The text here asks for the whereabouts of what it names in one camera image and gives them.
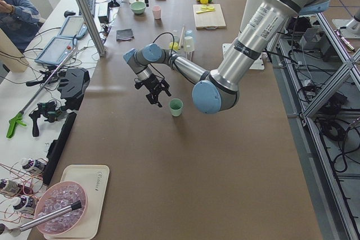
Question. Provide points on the wooden cutting board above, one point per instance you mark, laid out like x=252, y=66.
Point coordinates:
x=209, y=20

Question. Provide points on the person in denim shirt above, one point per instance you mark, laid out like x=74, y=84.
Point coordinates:
x=20, y=22

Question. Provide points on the black power strip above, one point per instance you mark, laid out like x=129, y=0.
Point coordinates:
x=56, y=148

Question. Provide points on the pink cup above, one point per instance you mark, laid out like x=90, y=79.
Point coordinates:
x=156, y=11

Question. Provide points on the white cup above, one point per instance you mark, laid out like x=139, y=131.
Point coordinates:
x=189, y=45

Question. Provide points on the aluminium frame post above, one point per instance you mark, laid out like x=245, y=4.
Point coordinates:
x=92, y=29

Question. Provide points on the cream plastic tray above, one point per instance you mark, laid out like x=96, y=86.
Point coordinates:
x=93, y=178

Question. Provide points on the light blue cup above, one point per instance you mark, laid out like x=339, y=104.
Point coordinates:
x=189, y=33

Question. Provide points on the pink bowl of ice cubes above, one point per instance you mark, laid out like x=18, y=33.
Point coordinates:
x=57, y=197

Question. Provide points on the green bowl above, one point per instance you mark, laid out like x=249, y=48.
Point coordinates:
x=138, y=7

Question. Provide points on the green cup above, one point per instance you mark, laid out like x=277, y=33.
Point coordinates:
x=176, y=107

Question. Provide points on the black angular device cover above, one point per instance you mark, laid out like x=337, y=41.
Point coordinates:
x=72, y=87

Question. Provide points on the black keyboard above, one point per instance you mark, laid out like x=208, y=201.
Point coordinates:
x=92, y=6

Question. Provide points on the dark grey cloth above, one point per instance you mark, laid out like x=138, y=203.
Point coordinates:
x=124, y=34

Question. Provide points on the yellow plastic knife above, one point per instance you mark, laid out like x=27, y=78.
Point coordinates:
x=204, y=11

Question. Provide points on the small purple label bottle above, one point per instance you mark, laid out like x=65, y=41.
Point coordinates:
x=32, y=166

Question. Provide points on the grey cup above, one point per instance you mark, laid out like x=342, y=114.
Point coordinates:
x=176, y=35

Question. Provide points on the white wire cup rack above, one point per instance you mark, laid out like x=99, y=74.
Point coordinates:
x=181, y=42

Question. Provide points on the black computer mouse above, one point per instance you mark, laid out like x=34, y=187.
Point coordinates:
x=68, y=13

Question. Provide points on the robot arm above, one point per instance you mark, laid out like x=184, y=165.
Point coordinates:
x=218, y=89

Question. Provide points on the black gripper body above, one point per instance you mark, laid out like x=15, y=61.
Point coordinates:
x=152, y=84

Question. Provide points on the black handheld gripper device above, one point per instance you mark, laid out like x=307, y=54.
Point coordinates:
x=49, y=110

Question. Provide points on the yellow cup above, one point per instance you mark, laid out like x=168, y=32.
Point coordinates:
x=174, y=46

